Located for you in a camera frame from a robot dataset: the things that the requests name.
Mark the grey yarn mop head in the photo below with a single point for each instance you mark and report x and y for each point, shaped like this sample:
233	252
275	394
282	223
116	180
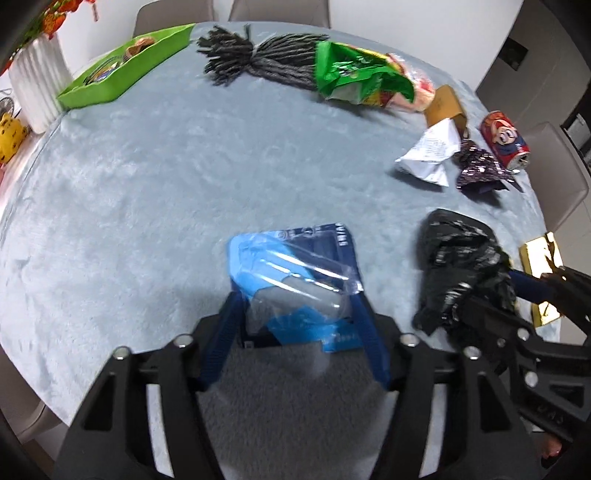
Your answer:
272	60

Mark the green yellow snack bag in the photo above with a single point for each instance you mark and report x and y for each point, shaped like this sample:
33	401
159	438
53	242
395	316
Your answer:
351	69

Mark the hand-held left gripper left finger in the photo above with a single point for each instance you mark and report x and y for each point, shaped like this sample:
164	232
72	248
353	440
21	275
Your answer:
221	334

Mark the orange flowers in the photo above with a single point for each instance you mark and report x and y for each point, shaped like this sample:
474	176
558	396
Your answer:
51	16

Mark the white printed paper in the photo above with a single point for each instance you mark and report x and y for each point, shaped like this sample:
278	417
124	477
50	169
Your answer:
431	147

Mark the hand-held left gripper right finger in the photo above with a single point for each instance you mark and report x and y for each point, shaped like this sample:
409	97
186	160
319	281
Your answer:
369	344

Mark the pink plastic wrapper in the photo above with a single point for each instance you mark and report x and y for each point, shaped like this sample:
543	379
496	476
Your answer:
422	92

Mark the round colourful tin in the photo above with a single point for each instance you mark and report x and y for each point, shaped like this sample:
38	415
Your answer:
102	71

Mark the grey blue tablecloth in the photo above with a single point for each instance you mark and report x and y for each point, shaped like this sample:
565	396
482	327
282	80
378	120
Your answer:
184	184

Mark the brown cardboard piece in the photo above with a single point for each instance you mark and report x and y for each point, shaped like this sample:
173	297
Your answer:
445	104

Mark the white ribbed vase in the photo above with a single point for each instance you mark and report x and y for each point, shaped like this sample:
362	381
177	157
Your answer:
39	83

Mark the green tray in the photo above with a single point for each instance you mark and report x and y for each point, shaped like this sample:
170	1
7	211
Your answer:
129	74

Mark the gold box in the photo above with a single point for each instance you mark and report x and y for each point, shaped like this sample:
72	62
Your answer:
535	256

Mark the blue blister package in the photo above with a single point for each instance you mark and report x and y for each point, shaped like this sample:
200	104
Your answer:
295	258

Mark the orange packaged snack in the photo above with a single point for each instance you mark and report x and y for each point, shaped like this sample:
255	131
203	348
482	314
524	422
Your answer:
138	47

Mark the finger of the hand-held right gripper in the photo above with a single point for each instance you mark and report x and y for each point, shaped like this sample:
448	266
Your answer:
528	285
489	323

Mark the black plastic bag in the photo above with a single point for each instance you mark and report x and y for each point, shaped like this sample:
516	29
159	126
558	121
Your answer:
452	258

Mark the red soda can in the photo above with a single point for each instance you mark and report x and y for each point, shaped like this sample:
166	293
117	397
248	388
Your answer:
503	136

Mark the yellow toy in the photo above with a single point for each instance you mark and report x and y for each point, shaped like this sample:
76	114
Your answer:
10	136

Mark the dark patterned wrapper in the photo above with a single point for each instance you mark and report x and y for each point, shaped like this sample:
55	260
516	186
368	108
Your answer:
480	168

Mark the dark wall panel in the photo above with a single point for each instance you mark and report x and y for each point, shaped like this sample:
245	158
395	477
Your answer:
513	54

